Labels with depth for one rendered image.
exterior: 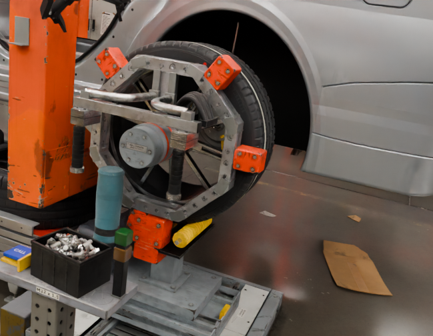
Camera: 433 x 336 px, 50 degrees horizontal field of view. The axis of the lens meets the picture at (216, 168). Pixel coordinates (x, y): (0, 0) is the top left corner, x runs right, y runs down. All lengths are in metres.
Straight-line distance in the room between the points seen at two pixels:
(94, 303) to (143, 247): 0.38
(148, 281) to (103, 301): 0.54
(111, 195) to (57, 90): 0.43
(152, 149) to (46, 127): 0.46
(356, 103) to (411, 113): 0.19
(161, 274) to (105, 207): 0.46
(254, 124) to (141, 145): 0.37
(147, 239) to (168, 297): 0.28
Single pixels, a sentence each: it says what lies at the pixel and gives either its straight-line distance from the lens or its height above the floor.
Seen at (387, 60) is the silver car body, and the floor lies 1.22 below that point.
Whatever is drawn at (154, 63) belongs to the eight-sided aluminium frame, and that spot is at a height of 1.10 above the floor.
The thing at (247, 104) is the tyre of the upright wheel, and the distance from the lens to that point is 1.54.
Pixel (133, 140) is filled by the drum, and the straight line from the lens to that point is 1.46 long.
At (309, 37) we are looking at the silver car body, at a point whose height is 1.26.
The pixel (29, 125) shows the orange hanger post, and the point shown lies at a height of 0.82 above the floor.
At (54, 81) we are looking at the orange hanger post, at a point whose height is 0.99.
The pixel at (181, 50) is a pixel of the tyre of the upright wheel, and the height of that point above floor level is 1.15.
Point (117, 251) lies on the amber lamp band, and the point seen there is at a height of 0.60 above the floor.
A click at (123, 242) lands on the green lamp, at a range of 1.34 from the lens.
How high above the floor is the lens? 1.24
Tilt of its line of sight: 17 degrees down
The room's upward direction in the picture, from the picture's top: 8 degrees clockwise
